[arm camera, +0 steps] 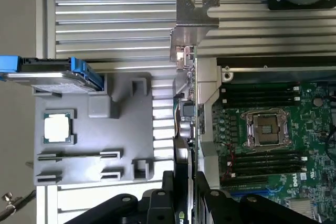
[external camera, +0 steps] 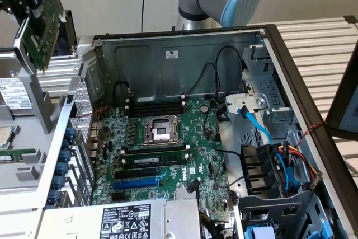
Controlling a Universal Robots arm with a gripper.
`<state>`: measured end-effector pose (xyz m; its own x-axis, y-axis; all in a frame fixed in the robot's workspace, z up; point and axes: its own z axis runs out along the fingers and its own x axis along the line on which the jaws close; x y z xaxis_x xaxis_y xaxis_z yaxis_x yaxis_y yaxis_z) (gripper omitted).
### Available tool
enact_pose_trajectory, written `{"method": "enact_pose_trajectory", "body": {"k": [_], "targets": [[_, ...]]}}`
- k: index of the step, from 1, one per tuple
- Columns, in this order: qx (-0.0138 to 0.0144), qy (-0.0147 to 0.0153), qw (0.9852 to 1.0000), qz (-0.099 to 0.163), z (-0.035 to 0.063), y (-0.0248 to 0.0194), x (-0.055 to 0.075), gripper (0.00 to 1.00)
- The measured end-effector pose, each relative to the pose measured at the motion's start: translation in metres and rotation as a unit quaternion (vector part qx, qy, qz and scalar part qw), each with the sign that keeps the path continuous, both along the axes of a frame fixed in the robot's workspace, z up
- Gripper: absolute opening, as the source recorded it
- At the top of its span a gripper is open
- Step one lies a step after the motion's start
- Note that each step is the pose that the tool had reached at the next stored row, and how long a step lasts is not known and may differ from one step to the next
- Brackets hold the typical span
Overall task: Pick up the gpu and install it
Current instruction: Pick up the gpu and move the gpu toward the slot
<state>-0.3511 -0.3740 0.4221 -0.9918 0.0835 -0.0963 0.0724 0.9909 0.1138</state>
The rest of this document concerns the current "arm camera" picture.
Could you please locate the blue expansion slot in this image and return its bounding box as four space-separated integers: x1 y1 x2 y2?
230 186 284 200

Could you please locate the black RAM slot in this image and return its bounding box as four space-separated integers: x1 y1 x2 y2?
223 89 295 95
236 152 302 158
225 165 308 174
223 100 295 108
225 161 302 168
227 156 308 164
223 83 301 91
223 94 301 102

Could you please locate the grey parts rack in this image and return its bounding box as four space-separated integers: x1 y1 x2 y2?
33 71 154 185

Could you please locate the silver chipset heatsink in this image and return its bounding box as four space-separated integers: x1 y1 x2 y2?
287 199 316 221

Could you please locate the metal CPU socket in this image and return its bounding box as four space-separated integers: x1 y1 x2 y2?
241 107 291 153

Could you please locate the green Dell motherboard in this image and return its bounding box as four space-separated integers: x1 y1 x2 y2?
211 82 336 224

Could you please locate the CPU chip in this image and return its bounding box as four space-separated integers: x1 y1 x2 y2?
43 108 74 145

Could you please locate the open PC case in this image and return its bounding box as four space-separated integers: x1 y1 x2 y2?
195 57 336 224

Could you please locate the metal clamp with knob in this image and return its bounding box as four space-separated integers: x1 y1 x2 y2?
0 189 36 216

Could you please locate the hard disk with blue carrier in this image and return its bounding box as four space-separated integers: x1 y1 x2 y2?
0 55 106 95

